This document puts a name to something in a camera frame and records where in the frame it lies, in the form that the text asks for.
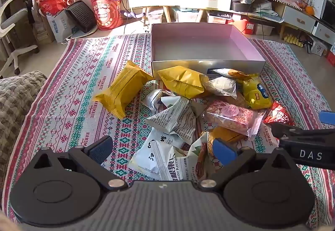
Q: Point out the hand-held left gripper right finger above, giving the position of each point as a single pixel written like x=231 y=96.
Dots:
x=222 y=151

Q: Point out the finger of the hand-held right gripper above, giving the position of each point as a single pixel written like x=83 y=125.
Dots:
x=286 y=131
x=327 y=117

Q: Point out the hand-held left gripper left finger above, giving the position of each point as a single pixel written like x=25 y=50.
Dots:
x=100 y=149

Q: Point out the red snack packet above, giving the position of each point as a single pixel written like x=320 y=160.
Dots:
x=278 y=114

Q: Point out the white green orange snack packet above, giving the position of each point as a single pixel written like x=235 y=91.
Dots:
x=193 y=165

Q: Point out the pink crispy bar packet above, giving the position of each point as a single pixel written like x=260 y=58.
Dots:
x=230 y=115

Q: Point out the yellow snack bag blue label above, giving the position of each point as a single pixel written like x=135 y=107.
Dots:
x=255 y=94

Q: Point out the white panda print snack packet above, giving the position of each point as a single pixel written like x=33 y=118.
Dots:
x=154 y=157

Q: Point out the clear plastic snack packet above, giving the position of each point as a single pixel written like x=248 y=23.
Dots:
x=222 y=87

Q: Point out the yellow striped snack packet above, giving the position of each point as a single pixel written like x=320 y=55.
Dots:
x=123 y=89

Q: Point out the silver snack packet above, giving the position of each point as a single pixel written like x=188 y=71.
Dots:
x=153 y=98

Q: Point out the white and orange snack packet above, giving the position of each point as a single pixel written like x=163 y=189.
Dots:
x=231 y=73

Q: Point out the yellow printed snack packet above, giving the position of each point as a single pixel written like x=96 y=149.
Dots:
x=183 y=81

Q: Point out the cardboard box with pink inside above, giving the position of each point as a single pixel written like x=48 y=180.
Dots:
x=196 y=45

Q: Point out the patterned woven mat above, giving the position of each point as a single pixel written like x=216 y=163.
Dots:
x=78 y=89

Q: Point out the row of yellow rolls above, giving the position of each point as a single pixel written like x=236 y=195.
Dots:
x=291 y=40

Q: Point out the grey knit blanket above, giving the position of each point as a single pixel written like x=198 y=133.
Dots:
x=15 y=100

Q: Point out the low white drawer stand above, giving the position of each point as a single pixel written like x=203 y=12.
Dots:
x=298 y=18

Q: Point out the black appliance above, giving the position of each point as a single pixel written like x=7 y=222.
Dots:
x=329 y=13

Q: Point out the orange fruit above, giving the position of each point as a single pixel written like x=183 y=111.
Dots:
x=310 y=9

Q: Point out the red box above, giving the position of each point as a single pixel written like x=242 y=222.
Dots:
x=246 y=27

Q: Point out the white chair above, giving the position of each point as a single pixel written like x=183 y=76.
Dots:
x=15 y=55

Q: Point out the white paper bag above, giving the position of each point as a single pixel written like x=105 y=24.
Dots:
x=60 y=26

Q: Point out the black plastic basket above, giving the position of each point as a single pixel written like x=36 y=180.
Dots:
x=81 y=16

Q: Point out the red printed barrel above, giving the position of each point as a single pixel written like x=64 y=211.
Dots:
x=106 y=13

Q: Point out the black round tin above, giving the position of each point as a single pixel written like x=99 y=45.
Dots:
x=242 y=2

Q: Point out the purple curved gadget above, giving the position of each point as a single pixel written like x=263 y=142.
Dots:
x=134 y=14

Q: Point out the clear storage box blue lid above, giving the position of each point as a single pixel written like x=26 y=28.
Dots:
x=186 y=15

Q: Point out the red plastic bag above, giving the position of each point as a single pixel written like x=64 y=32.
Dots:
x=52 y=4

